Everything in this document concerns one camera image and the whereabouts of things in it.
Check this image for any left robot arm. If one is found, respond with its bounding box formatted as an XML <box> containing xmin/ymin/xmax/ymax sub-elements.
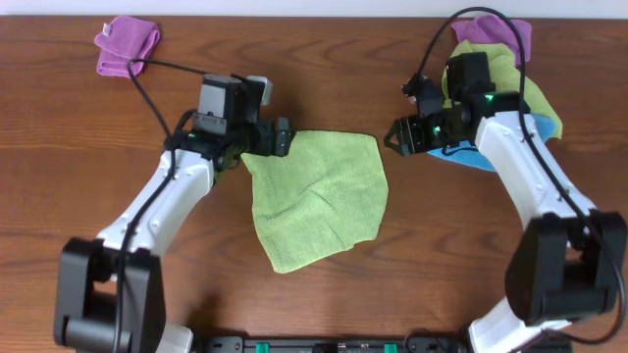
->
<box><xmin>53</xmin><ymin>74</ymin><xmax>294</xmax><ymax>353</ymax></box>

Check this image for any crumpled purple cloth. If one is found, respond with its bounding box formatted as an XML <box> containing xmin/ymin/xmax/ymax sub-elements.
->
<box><xmin>451</xmin><ymin>15</ymin><xmax>533</xmax><ymax>65</ymax></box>

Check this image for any bright green cloth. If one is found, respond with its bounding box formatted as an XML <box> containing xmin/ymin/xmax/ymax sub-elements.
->
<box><xmin>242</xmin><ymin>130</ymin><xmax>389</xmax><ymax>274</ymax></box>

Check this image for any blue cloth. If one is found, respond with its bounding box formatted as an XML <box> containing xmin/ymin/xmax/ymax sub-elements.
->
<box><xmin>428</xmin><ymin>114</ymin><xmax>560</xmax><ymax>173</ymax></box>

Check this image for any folded purple cloth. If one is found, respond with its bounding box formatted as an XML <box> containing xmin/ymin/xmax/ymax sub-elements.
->
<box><xmin>94</xmin><ymin>16</ymin><xmax>161</xmax><ymax>78</ymax></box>

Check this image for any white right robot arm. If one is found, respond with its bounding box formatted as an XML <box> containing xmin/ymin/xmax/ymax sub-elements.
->
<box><xmin>385</xmin><ymin>52</ymin><xmax>627</xmax><ymax>352</ymax></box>

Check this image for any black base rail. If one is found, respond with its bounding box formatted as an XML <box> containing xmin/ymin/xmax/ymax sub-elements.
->
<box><xmin>192</xmin><ymin>336</ymin><xmax>472</xmax><ymax>353</ymax></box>

